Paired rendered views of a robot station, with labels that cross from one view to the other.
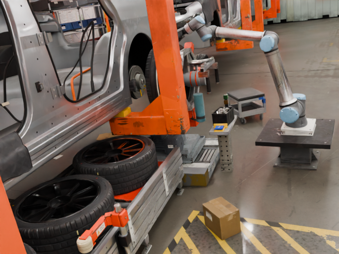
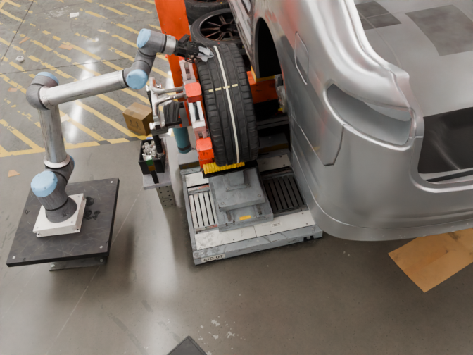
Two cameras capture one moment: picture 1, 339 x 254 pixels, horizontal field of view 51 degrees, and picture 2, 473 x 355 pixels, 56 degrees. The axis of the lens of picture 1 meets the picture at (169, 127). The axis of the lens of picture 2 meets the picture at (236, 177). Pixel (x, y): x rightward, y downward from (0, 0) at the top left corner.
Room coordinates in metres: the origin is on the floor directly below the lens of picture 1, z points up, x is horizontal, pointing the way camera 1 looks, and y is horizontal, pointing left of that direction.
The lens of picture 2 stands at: (5.11, -1.02, 2.40)
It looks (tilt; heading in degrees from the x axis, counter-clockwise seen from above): 47 degrees down; 152
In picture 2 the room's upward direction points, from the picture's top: 8 degrees counter-clockwise
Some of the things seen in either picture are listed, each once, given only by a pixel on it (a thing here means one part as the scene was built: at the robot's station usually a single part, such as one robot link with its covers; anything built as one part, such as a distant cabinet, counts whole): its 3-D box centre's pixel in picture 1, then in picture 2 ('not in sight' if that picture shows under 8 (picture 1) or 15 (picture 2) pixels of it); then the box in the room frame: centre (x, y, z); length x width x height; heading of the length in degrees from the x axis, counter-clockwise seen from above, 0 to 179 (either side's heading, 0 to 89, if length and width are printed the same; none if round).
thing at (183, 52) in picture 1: (187, 79); (196, 111); (3.26, -0.24, 0.85); 0.54 x 0.07 x 0.54; 157
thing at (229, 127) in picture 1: (223, 124); (155, 162); (3.03, -0.49, 0.44); 0.43 x 0.17 x 0.03; 157
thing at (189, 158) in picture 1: (182, 148); (238, 194); (3.36, -0.09, 0.13); 0.50 x 0.36 x 0.10; 157
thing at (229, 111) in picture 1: (223, 115); (152, 155); (3.05, -0.50, 0.51); 0.20 x 0.14 x 0.13; 149
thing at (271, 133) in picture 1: (296, 145); (74, 231); (2.97, -1.12, 0.15); 0.60 x 0.60 x 0.30; 61
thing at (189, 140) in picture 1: (178, 132); (234, 170); (3.32, -0.08, 0.32); 0.40 x 0.30 x 0.28; 157
